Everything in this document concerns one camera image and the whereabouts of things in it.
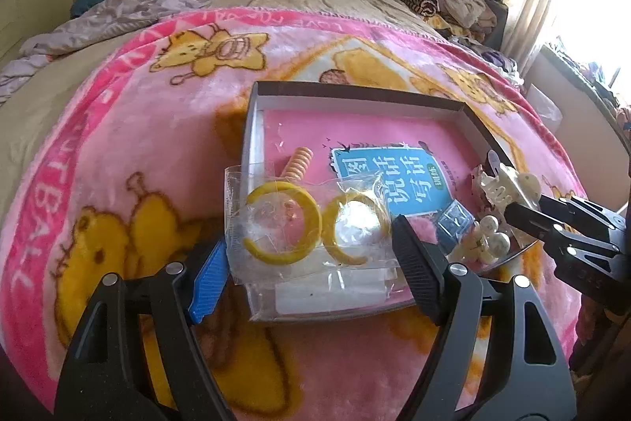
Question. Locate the pink printed bear blanket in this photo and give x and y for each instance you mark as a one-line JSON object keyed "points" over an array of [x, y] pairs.
{"points": [[148, 130]]}

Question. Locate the small clear blue packet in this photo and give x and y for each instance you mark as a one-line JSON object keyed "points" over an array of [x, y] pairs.
{"points": [[453, 223]]}

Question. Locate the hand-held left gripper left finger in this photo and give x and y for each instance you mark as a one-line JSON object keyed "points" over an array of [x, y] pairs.
{"points": [[209, 285]]}

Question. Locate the dark purple clothes heap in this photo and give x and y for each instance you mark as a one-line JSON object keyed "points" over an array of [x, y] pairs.
{"points": [[488, 56]]}

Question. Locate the pearl hair clip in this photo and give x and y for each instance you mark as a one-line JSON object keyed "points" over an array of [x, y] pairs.
{"points": [[488, 223]]}

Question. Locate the large clear plastic bag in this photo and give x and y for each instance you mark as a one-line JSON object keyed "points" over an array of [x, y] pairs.
{"points": [[544, 108]]}

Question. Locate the bagged yellow hoop earrings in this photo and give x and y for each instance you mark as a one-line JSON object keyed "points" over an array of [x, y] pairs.
{"points": [[283, 190]]}

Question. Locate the lilac bed sheet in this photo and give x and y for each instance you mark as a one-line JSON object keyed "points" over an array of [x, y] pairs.
{"points": [[123, 6]]}

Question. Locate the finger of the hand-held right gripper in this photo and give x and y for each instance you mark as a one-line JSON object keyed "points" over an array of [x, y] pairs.
{"points": [[577, 206], [535, 220]]}

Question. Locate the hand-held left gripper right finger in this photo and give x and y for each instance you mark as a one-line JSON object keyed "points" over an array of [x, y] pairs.
{"points": [[419, 270]]}

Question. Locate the white claw hair clip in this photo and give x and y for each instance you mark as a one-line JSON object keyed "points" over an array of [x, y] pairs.
{"points": [[507, 189]]}

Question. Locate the shallow cardboard box pink bottom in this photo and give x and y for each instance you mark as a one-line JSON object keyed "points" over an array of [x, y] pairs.
{"points": [[305, 125]]}

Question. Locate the small clear bag white card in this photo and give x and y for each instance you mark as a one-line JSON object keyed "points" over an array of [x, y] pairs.
{"points": [[325, 295]]}

